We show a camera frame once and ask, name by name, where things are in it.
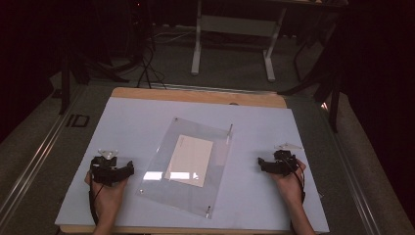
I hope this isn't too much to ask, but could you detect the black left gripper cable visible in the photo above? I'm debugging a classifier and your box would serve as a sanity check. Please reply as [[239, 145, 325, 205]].
[[87, 183, 106, 227]]

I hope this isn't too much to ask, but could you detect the white table mat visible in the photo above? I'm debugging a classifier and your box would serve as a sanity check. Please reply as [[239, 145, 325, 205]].
[[54, 96, 331, 234]]

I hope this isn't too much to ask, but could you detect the person's right hand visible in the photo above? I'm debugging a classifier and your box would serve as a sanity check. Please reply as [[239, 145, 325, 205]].
[[267, 159, 308, 207]]

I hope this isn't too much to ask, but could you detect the bundle of floor cables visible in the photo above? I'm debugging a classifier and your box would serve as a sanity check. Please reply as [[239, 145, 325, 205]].
[[130, 25, 197, 90]]

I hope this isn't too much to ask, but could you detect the metal floor rail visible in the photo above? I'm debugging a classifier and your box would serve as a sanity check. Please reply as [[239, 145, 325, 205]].
[[0, 85, 86, 223], [321, 103, 384, 235]]

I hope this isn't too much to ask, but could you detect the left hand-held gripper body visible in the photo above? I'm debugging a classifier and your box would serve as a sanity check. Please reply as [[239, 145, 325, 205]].
[[89, 149, 127, 188]]

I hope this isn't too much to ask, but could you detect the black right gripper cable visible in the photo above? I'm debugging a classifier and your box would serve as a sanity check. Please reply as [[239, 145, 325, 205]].
[[282, 158, 307, 204]]

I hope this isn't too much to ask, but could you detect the person's left hand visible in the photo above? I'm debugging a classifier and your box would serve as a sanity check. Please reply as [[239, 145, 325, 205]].
[[84, 170, 130, 213]]

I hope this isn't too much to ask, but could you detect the clear acrylic frame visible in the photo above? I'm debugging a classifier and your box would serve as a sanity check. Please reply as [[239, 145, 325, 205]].
[[135, 117, 235, 220]]

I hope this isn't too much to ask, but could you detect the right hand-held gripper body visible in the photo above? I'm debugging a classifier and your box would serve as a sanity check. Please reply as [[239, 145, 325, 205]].
[[272, 141, 304, 178]]

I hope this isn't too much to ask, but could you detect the black metal stand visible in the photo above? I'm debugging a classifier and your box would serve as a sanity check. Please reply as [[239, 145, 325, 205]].
[[58, 0, 131, 116]]

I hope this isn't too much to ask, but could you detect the white metal desk frame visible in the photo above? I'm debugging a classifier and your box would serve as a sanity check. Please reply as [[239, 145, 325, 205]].
[[190, 0, 289, 83]]

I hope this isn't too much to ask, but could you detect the long metal frame screw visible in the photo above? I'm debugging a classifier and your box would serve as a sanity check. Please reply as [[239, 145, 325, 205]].
[[226, 122, 235, 145]]

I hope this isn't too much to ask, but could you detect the dark chair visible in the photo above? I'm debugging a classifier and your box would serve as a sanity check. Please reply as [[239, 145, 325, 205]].
[[277, 13, 347, 134]]

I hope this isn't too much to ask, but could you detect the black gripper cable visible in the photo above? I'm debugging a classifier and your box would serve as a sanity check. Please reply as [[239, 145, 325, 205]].
[[87, 183, 106, 227], [282, 158, 307, 204]]

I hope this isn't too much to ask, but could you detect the wooden table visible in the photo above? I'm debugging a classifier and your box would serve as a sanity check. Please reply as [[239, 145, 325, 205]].
[[59, 86, 295, 235]]

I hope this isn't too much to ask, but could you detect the beige paper card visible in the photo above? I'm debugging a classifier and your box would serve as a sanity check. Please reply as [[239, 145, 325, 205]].
[[163, 134, 215, 189]]

